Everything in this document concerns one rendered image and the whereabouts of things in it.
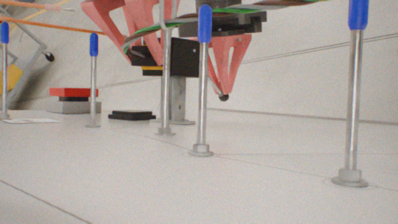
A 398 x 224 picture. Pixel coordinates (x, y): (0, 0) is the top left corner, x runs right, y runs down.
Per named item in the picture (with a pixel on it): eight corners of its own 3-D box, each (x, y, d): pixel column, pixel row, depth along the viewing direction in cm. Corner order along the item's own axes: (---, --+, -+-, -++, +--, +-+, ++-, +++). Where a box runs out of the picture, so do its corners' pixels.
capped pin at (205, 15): (183, 154, 26) (188, 2, 25) (193, 152, 27) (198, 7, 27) (208, 157, 25) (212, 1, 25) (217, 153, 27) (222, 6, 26)
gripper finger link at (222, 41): (228, 99, 53) (224, 18, 51) (180, 96, 57) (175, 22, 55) (255, 90, 59) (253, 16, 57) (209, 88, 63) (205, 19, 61)
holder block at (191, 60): (204, 78, 50) (205, 42, 50) (172, 76, 45) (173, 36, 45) (174, 77, 52) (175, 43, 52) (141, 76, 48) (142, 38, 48)
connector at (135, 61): (182, 68, 48) (182, 49, 48) (152, 65, 44) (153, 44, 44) (159, 68, 49) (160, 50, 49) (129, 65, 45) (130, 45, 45)
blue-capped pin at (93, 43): (104, 127, 42) (106, 33, 41) (92, 127, 40) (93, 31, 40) (93, 125, 43) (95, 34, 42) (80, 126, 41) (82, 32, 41)
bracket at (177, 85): (195, 123, 49) (196, 77, 49) (182, 124, 47) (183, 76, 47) (163, 120, 52) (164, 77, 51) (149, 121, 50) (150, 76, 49)
